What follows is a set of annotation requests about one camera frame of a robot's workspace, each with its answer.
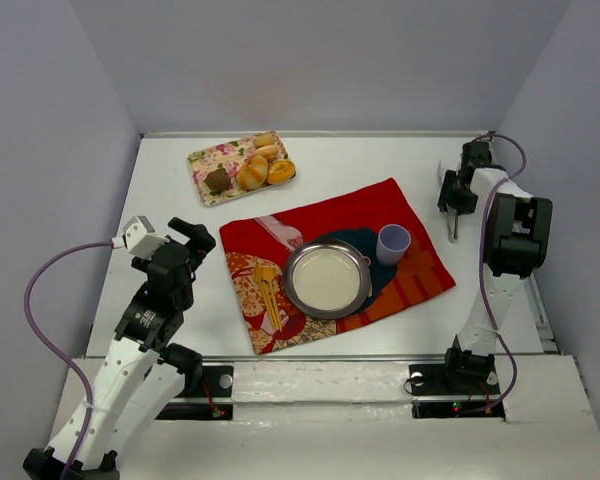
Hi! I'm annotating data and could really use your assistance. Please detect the metal tongs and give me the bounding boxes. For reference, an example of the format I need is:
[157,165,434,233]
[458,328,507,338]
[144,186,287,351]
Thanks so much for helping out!
[437,162,459,243]

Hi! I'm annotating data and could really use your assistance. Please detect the striped twisted bread roll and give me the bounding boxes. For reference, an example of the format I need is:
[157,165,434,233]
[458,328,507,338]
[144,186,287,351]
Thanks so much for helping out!
[235,155,269,191]

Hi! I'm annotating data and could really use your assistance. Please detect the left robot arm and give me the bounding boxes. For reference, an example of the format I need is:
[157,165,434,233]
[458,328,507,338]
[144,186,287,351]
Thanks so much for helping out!
[23,216,216,479]

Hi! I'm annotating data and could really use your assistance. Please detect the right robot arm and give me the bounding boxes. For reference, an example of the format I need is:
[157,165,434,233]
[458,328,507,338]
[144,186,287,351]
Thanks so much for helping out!
[437,133,553,389]

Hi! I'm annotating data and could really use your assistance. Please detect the brown chocolate bread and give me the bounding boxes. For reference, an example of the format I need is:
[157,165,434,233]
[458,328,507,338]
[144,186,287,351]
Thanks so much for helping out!
[204,167,232,195]

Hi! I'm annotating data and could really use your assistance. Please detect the red patterned cloth mat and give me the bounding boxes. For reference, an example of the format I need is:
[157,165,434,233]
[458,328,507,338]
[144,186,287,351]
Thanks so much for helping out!
[218,176,457,356]

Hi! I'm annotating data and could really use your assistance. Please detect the yellow plastic fork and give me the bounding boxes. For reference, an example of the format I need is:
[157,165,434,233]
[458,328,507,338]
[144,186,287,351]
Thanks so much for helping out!
[253,264,282,332]

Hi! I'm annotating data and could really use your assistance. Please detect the lavender plastic cup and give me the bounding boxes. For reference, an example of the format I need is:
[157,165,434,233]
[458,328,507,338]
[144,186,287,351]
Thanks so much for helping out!
[376,224,411,266]

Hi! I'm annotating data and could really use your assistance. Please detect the floral serving tray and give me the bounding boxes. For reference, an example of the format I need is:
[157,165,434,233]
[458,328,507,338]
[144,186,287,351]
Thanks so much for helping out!
[187,131,297,207]

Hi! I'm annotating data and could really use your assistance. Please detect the flat tan bun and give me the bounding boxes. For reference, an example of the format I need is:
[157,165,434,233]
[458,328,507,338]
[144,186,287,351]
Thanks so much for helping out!
[253,145,280,163]

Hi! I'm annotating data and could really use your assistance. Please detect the pale round bun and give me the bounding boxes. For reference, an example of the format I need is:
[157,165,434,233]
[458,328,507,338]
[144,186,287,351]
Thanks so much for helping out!
[253,131,277,148]

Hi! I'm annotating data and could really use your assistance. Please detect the round metal plate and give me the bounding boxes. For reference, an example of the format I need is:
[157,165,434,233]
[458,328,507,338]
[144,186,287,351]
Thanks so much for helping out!
[283,237,372,320]

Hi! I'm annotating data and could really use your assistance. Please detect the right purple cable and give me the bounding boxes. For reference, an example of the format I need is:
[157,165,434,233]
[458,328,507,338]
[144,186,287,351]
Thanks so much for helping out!
[459,131,527,415]

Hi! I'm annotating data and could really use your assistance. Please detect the purple cable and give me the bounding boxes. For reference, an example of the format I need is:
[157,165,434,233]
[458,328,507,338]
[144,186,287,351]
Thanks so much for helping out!
[459,131,527,415]
[23,240,126,480]

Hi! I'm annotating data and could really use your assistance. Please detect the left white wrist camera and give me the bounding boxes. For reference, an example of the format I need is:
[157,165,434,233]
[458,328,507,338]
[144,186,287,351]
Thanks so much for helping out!
[109,215,161,259]

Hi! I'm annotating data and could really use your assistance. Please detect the orange ring bagel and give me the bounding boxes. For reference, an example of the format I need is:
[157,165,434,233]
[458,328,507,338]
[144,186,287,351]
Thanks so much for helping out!
[266,159,296,185]

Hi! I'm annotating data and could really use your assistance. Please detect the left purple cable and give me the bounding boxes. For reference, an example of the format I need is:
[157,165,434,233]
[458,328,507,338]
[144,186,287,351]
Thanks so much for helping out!
[23,240,126,480]

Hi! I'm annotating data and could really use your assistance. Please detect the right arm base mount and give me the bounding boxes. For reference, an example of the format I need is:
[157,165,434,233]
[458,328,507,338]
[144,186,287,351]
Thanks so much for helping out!
[403,363,505,419]

